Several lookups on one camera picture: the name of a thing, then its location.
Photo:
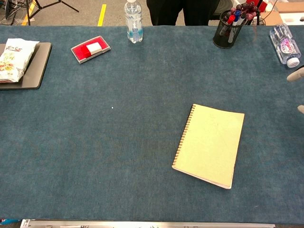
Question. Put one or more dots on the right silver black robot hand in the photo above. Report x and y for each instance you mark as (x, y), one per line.
(295, 75)

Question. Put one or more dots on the yellow spiral notebook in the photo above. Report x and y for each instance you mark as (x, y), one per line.
(210, 145)

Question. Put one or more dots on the clear water bottle pink label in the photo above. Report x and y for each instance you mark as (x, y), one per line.
(285, 46)

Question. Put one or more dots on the cardboard box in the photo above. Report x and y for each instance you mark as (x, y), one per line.
(273, 17)

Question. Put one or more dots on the red box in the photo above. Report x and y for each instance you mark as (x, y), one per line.
(263, 6)

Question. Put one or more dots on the black mesh pen holder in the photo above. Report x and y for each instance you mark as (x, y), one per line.
(224, 39)

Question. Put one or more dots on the dark red artificial grapes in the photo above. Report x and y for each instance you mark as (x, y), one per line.
(247, 7)

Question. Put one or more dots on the blue cap marker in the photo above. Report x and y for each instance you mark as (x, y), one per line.
(237, 14)

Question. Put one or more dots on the red cap marker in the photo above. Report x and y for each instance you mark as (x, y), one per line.
(230, 19)

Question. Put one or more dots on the person in black trousers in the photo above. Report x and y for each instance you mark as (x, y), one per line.
(180, 12)

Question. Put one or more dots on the clear water bottle blue label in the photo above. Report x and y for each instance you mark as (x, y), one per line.
(134, 21)

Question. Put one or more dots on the blue felt table mat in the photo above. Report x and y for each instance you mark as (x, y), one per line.
(118, 142)

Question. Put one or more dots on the red white stamp block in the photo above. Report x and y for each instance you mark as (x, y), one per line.
(91, 49)

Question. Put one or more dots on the red ink pad tray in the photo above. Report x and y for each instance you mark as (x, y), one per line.
(78, 54)

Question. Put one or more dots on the dark grey tray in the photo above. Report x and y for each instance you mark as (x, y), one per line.
(38, 71)

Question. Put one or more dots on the black tripod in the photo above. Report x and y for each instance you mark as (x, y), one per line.
(42, 6)

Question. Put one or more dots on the white snack bag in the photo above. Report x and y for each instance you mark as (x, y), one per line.
(14, 59)

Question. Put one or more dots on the teal object under table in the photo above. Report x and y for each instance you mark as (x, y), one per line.
(8, 221)

